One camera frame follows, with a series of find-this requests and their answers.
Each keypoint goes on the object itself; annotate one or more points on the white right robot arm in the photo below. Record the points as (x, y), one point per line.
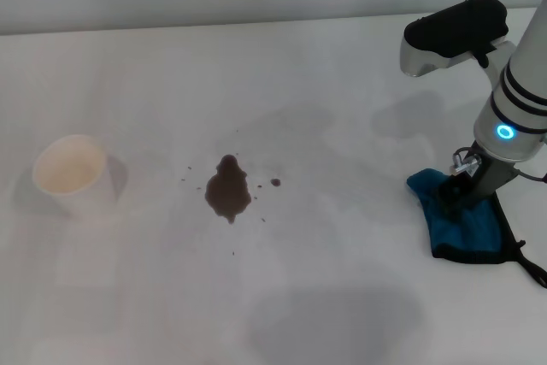
(517, 100)

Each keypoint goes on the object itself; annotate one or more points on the dark liquid stain puddle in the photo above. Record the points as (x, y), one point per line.
(226, 190)

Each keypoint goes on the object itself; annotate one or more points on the white paper cup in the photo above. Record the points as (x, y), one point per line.
(77, 174)

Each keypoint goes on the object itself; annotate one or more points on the small dark liquid droplet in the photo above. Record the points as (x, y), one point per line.
(275, 182)

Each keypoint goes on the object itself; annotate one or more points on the blue rag with black trim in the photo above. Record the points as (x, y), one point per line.
(466, 232)

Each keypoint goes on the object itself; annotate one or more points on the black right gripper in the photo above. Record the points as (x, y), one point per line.
(487, 181)

